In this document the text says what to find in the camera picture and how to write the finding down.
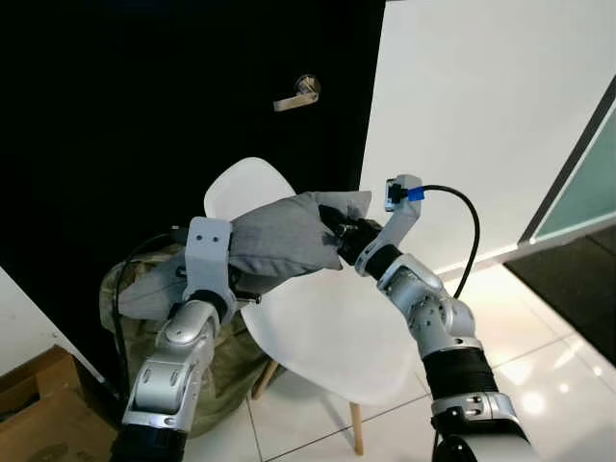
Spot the grey pillow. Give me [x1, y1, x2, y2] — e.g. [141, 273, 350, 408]
[115, 190, 372, 321]

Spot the white plastic chair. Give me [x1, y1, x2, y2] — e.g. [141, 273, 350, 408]
[203, 157, 453, 456]

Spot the olive green sack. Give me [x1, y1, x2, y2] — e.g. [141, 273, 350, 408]
[99, 245, 275, 439]

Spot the black door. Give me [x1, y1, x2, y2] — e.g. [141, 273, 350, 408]
[0, 0, 388, 381]

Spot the black floor mat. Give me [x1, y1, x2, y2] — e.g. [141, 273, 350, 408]
[503, 224, 616, 365]

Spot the brown cardboard box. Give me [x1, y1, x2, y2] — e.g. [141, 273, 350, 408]
[0, 346, 121, 462]

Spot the teal glass panel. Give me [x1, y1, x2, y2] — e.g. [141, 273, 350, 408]
[523, 77, 616, 244]

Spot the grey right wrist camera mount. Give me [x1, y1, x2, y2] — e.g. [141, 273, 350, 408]
[371, 174, 424, 256]

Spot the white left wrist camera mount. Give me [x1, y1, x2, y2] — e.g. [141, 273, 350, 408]
[183, 217, 237, 299]

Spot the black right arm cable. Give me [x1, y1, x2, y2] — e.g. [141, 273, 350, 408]
[421, 185, 480, 299]

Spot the metal door handle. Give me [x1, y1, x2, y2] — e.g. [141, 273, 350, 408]
[272, 74, 321, 113]

